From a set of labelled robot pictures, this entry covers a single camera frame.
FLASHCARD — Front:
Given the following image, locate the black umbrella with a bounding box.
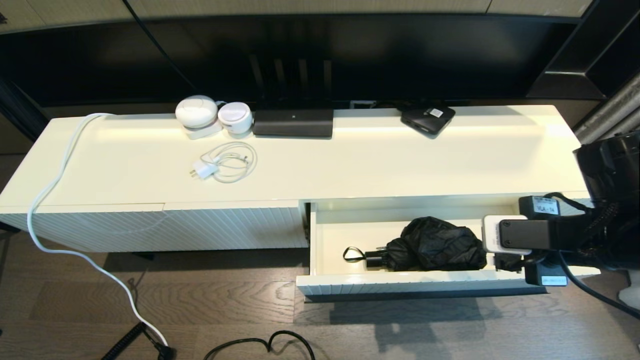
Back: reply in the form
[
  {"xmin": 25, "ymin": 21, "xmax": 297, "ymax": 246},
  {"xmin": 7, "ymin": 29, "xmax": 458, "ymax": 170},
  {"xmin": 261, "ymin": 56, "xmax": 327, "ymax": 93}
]
[{"xmin": 342, "ymin": 216, "xmax": 488, "ymax": 272}]

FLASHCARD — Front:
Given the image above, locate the white fluted drawer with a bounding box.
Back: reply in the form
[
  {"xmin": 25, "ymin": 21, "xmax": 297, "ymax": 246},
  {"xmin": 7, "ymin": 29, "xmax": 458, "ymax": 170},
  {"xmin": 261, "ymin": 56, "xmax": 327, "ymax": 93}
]
[{"xmin": 296, "ymin": 197, "xmax": 602, "ymax": 302}]

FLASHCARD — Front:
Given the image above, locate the white tv cabinet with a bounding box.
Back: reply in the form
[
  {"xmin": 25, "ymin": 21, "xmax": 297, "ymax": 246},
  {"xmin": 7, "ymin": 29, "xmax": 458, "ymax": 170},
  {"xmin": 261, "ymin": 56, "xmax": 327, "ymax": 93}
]
[{"xmin": 0, "ymin": 104, "xmax": 617, "ymax": 253}]

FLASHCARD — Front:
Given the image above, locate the small black set-top box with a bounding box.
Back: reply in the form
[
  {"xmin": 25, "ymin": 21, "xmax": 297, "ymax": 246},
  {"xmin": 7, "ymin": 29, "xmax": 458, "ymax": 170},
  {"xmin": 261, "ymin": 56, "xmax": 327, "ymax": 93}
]
[{"xmin": 400, "ymin": 104, "xmax": 457, "ymax": 139}]

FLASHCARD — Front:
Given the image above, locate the black shelf unit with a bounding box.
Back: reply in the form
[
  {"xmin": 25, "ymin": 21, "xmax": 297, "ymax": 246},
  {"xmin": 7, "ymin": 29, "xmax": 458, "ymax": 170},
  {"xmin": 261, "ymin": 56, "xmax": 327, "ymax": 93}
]
[{"xmin": 525, "ymin": 0, "xmax": 640, "ymax": 101}]

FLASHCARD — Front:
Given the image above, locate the black television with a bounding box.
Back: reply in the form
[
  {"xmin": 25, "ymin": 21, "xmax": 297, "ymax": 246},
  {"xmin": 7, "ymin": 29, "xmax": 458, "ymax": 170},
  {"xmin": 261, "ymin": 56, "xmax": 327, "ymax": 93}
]
[{"xmin": 0, "ymin": 12, "xmax": 593, "ymax": 108}]

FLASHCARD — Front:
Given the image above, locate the black router with antennas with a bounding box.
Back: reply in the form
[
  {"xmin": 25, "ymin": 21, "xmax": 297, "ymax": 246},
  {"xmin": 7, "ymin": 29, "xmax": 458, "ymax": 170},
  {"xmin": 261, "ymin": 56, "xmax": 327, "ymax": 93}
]
[{"xmin": 248, "ymin": 54, "xmax": 334, "ymax": 138}]

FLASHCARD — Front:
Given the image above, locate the small white round device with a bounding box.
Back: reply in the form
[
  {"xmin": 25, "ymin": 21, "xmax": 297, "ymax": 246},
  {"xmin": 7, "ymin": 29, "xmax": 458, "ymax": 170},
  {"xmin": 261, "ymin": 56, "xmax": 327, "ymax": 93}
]
[{"xmin": 218, "ymin": 101, "xmax": 253, "ymax": 135}]

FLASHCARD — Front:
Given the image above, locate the white charger adapter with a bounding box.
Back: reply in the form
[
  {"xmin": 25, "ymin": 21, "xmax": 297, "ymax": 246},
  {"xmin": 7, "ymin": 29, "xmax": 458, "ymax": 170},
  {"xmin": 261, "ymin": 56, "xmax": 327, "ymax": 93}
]
[{"xmin": 189, "ymin": 160, "xmax": 220, "ymax": 181}]

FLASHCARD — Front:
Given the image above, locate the large white round device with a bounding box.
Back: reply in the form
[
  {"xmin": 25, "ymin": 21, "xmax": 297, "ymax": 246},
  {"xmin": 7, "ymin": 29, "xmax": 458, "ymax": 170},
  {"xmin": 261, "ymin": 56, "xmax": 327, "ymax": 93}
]
[{"xmin": 175, "ymin": 94, "xmax": 224, "ymax": 141}]

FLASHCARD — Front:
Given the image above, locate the black power plug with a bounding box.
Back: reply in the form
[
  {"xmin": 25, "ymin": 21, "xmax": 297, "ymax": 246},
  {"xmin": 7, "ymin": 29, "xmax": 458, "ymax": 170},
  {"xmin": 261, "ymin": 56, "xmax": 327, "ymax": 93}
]
[{"xmin": 142, "ymin": 327, "xmax": 177, "ymax": 360}]

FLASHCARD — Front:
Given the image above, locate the dark grey curtain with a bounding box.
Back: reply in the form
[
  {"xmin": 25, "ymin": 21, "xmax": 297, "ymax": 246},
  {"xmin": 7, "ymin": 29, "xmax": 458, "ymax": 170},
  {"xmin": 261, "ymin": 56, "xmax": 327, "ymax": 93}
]
[{"xmin": 0, "ymin": 75, "xmax": 51, "ymax": 143}]

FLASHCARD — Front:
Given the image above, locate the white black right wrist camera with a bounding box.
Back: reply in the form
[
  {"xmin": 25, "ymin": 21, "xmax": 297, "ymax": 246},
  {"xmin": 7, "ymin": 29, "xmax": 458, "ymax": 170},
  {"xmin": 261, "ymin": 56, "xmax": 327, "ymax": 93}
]
[{"xmin": 482, "ymin": 215, "xmax": 552, "ymax": 256}]

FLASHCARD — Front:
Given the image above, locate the thin black camera cable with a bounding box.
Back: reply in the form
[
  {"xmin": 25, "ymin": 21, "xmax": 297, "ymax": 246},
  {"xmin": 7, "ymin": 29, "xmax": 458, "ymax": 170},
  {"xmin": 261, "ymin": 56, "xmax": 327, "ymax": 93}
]
[{"xmin": 557, "ymin": 250, "xmax": 640, "ymax": 321}]

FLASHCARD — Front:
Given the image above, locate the black floor cable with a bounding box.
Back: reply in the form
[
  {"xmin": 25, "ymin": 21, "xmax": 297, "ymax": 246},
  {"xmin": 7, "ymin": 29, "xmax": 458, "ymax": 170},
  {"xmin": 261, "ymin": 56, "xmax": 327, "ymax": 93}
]
[{"xmin": 203, "ymin": 330, "xmax": 316, "ymax": 360}]

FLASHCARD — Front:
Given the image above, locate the thin white charging cable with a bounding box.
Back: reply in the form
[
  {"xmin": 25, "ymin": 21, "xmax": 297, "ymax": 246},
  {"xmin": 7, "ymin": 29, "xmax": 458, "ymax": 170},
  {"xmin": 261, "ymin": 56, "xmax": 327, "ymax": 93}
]
[{"xmin": 200, "ymin": 141, "xmax": 258, "ymax": 184}]

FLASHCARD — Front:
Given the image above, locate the black coiled cable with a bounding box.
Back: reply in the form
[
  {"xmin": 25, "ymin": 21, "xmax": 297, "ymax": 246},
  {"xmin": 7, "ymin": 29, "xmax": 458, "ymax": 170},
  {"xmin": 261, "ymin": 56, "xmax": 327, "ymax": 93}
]
[{"xmin": 101, "ymin": 321, "xmax": 148, "ymax": 360}]

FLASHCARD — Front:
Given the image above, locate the thin black wall cable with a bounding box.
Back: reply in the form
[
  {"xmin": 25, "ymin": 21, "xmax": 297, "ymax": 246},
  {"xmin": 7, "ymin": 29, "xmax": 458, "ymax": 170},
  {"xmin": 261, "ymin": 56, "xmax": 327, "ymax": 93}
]
[{"xmin": 122, "ymin": 0, "xmax": 198, "ymax": 93}]

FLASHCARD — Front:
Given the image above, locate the thick white power cord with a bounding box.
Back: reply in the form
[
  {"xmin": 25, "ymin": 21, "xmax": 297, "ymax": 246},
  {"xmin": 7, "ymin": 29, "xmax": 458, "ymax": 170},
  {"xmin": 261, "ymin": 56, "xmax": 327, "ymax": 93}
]
[{"xmin": 26, "ymin": 113, "xmax": 168, "ymax": 348}]

